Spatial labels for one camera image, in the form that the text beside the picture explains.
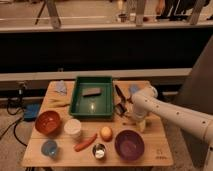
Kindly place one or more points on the pale translucent gripper body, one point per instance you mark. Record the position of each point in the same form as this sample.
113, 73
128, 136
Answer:
141, 125

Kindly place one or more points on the metal fork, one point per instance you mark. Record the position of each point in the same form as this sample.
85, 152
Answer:
128, 124

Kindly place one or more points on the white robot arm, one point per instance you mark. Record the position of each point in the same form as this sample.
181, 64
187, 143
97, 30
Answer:
194, 122

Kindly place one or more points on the purple bowl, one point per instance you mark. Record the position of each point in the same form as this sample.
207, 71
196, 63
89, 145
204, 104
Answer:
129, 145

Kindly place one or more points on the dark metal clip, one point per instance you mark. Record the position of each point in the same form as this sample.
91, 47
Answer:
120, 109

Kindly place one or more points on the yellow apple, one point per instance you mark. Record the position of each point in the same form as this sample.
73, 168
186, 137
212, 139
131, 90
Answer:
106, 133

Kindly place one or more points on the blue cloth right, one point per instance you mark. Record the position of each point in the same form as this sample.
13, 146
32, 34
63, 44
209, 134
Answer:
133, 89

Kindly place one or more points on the blue cloth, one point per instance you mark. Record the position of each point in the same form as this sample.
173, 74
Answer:
60, 87
133, 89

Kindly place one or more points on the small metal cup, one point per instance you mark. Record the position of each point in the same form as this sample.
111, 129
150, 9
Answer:
99, 151

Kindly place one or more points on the green plastic tray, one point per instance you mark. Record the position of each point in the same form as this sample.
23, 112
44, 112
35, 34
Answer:
92, 107

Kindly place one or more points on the dark sponge block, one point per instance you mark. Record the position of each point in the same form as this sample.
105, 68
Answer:
91, 92

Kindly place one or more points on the orange carrot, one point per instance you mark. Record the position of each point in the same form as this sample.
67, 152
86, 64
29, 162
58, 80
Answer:
85, 143

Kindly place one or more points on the white cup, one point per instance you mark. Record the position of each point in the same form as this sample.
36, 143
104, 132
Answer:
73, 128

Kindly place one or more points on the blue cloth left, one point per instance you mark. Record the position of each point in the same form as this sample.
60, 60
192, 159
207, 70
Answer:
60, 87

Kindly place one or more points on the yellow banana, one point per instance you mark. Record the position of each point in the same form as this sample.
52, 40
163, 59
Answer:
54, 103

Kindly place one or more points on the orange bowl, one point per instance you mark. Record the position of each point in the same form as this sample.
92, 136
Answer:
48, 123

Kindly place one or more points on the blue cup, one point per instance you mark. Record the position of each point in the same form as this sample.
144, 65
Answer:
49, 148

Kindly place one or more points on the blue box on floor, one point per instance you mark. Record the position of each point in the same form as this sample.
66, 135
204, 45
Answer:
31, 112

